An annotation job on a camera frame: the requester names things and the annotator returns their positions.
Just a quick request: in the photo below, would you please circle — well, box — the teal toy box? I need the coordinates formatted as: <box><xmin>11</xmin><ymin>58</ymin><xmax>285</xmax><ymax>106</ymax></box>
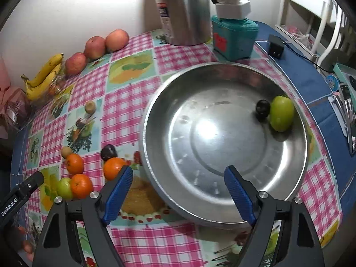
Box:
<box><xmin>211</xmin><ymin>15</ymin><xmax>259</xmax><ymax>61</ymax></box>

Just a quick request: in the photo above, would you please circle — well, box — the mandarin orange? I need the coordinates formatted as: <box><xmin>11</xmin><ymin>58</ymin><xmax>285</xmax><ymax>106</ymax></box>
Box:
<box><xmin>103</xmin><ymin>157</ymin><xmax>126</xmax><ymax>181</ymax></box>
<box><xmin>69</xmin><ymin>174</ymin><xmax>94</xmax><ymax>200</ymax></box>
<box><xmin>65</xmin><ymin>154</ymin><xmax>85</xmax><ymax>175</ymax></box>

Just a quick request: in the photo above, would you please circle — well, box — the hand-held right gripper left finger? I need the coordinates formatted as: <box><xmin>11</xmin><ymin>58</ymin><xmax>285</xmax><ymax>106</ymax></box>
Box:
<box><xmin>33</xmin><ymin>165</ymin><xmax>134</xmax><ymax>267</ymax></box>

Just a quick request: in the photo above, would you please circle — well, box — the white power adapter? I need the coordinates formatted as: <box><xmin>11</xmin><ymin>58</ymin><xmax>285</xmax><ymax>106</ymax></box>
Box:
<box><xmin>214</xmin><ymin>0</ymin><xmax>251</xmax><ymax>20</ymax></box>

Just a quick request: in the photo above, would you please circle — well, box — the blue tablecloth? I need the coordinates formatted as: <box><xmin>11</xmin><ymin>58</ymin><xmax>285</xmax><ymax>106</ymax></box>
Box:
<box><xmin>6</xmin><ymin>21</ymin><xmax>356</xmax><ymax>229</ymax></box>

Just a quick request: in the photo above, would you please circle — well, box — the black cable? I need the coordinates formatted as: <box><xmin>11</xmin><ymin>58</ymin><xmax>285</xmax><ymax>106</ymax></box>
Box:
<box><xmin>281</xmin><ymin>40</ymin><xmax>334</xmax><ymax>73</ymax></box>

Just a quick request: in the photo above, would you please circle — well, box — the silver metal basin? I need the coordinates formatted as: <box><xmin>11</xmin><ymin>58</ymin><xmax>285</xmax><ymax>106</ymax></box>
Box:
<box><xmin>142</xmin><ymin>63</ymin><xmax>309</xmax><ymax>226</ymax></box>

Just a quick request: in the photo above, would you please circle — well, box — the red apple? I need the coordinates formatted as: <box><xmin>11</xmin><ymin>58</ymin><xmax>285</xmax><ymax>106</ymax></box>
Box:
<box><xmin>65</xmin><ymin>52</ymin><xmax>87</xmax><ymax>76</ymax></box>
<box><xmin>105</xmin><ymin>29</ymin><xmax>130</xmax><ymax>52</ymax></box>
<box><xmin>84</xmin><ymin>36</ymin><xmax>107</xmax><ymax>60</ymax></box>

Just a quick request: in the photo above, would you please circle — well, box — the dark plum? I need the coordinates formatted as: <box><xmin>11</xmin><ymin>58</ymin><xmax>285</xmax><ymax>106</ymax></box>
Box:
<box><xmin>100</xmin><ymin>144</ymin><xmax>118</xmax><ymax>162</ymax></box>
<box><xmin>255</xmin><ymin>99</ymin><xmax>271</xmax><ymax>122</ymax></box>

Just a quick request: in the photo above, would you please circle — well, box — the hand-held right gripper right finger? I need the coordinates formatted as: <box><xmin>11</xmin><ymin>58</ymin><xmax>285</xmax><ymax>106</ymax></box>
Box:
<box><xmin>224</xmin><ymin>165</ymin><xmax>326</xmax><ymax>267</ymax></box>

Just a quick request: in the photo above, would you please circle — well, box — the person's left hand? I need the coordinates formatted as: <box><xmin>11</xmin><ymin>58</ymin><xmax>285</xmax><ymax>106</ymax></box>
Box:
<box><xmin>17</xmin><ymin>225</ymin><xmax>38</xmax><ymax>262</ymax></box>

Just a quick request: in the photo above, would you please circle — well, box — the black power adapter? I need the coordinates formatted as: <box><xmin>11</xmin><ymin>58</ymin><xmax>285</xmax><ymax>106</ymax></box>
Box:
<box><xmin>267</xmin><ymin>34</ymin><xmax>285</xmax><ymax>60</ymax></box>

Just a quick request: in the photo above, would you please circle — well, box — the pink checkered tablecloth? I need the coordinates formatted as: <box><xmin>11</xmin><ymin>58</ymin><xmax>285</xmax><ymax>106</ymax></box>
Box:
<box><xmin>11</xmin><ymin>29</ymin><xmax>344</xmax><ymax>267</ymax></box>

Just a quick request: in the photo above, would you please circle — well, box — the round blue badge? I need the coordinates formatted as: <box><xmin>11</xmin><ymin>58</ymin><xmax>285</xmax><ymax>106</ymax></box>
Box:
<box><xmin>325</xmin><ymin>74</ymin><xmax>340</xmax><ymax>92</ymax></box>

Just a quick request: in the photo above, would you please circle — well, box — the white chair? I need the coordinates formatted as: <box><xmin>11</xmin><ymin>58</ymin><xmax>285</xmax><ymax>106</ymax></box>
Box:
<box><xmin>275</xmin><ymin>0</ymin><xmax>356</xmax><ymax>73</ymax></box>

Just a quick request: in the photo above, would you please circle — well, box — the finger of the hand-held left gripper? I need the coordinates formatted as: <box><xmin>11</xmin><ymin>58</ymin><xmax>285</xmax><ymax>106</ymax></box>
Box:
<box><xmin>16</xmin><ymin>171</ymin><xmax>45</xmax><ymax>198</ymax></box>

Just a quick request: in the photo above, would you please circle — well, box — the wire basket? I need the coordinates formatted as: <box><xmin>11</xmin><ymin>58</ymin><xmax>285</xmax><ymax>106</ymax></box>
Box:
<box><xmin>0</xmin><ymin>89</ymin><xmax>36</xmax><ymax>130</ymax></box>

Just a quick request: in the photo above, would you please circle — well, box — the stainless steel thermos jug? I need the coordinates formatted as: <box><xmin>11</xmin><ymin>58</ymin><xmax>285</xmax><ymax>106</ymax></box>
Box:
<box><xmin>153</xmin><ymin>0</ymin><xmax>223</xmax><ymax>46</ymax></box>

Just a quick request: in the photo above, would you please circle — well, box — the clear plastic container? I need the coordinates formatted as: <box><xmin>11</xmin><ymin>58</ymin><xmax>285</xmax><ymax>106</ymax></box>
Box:
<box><xmin>30</xmin><ymin>69</ymin><xmax>70</xmax><ymax>106</ymax></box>

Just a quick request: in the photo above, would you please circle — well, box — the plastic bag with red contents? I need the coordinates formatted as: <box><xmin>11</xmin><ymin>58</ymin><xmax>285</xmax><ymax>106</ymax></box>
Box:
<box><xmin>281</xmin><ymin>24</ymin><xmax>318</xmax><ymax>51</ymax></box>

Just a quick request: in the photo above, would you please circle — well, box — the yellow banana bunch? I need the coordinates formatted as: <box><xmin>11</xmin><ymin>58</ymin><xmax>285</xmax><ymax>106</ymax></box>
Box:
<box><xmin>21</xmin><ymin>53</ymin><xmax>64</xmax><ymax>101</ymax></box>

